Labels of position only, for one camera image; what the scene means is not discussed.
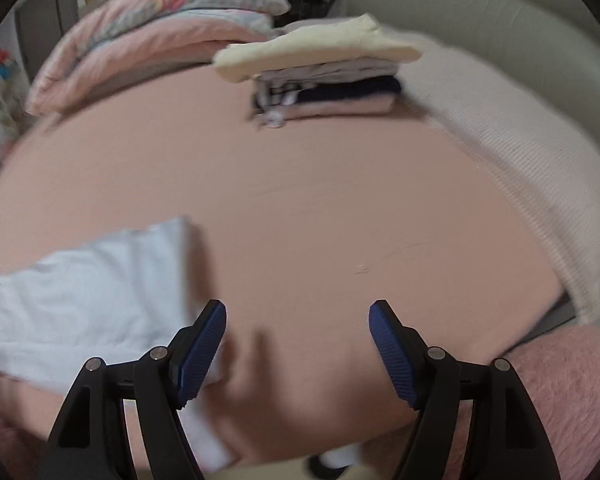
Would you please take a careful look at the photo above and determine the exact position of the white toy shelf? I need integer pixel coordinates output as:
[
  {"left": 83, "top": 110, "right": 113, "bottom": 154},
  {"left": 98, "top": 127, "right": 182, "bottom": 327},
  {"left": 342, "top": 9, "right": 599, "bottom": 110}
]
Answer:
[{"left": 0, "top": 80, "right": 31, "bottom": 136}]

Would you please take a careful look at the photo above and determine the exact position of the light blue shirt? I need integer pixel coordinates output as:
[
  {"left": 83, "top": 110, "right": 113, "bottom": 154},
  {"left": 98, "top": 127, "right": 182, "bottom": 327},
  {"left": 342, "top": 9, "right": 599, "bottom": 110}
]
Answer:
[{"left": 0, "top": 216, "right": 233, "bottom": 473}]

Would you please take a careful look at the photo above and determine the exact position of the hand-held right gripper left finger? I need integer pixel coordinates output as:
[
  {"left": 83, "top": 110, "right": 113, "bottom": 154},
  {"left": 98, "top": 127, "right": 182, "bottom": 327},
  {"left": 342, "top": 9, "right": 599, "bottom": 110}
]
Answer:
[{"left": 37, "top": 299, "right": 228, "bottom": 480}]

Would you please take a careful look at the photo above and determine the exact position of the grey-green padded headboard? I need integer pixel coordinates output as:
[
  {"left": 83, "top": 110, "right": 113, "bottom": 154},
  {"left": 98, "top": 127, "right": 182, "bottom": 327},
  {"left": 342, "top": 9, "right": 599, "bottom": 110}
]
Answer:
[{"left": 327, "top": 0, "right": 600, "bottom": 241}]

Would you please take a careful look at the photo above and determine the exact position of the bed with pink sheet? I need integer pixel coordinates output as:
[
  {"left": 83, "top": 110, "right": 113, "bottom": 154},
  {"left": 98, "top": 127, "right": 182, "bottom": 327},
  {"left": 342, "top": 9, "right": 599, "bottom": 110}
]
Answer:
[{"left": 0, "top": 62, "right": 581, "bottom": 471}]

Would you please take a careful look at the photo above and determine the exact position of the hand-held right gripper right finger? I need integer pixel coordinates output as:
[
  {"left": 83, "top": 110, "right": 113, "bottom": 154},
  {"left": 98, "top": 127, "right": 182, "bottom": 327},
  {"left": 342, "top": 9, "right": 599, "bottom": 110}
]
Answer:
[{"left": 368, "top": 299, "right": 563, "bottom": 480}]

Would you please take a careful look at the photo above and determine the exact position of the navy folded garment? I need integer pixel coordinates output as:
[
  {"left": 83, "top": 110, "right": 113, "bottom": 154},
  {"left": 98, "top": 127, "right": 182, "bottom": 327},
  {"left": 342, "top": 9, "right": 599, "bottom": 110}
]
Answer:
[{"left": 295, "top": 76, "right": 403, "bottom": 108}]

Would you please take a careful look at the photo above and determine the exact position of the cream folded garment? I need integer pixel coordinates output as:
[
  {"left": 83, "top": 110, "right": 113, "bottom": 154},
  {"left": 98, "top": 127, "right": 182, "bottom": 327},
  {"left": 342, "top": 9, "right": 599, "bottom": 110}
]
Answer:
[{"left": 212, "top": 12, "right": 423, "bottom": 85}]

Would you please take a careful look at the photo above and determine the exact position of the dark grey door panel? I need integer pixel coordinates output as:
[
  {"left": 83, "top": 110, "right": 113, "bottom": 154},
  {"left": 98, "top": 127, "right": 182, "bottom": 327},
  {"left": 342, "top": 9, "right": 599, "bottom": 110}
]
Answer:
[{"left": 14, "top": 0, "right": 76, "bottom": 86}]

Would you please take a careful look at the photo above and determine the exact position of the pink floral quilt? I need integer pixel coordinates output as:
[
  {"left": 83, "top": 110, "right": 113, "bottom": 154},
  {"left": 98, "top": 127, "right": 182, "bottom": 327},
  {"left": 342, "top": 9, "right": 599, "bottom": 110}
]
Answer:
[{"left": 25, "top": 0, "right": 292, "bottom": 116}]

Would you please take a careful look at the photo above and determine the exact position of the cream knit blanket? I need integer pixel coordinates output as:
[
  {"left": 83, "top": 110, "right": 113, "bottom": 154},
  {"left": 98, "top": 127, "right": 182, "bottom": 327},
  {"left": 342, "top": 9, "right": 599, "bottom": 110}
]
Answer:
[{"left": 380, "top": 30, "right": 600, "bottom": 326}]

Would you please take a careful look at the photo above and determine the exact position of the pink fuzzy blanket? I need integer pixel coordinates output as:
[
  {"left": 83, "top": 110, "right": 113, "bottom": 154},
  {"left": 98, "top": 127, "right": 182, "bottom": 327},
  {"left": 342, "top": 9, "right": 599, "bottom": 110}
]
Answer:
[{"left": 0, "top": 324, "right": 600, "bottom": 480}]

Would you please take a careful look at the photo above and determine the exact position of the person's white sock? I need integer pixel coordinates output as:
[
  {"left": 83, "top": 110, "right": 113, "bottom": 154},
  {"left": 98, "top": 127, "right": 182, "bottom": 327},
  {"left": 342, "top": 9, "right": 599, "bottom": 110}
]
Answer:
[{"left": 320, "top": 447, "right": 358, "bottom": 471}]

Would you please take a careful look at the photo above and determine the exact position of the red and blue toy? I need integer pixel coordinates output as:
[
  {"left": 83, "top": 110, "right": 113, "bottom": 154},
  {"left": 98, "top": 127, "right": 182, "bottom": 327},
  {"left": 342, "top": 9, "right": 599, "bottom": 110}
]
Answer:
[{"left": 0, "top": 47, "right": 21, "bottom": 81}]

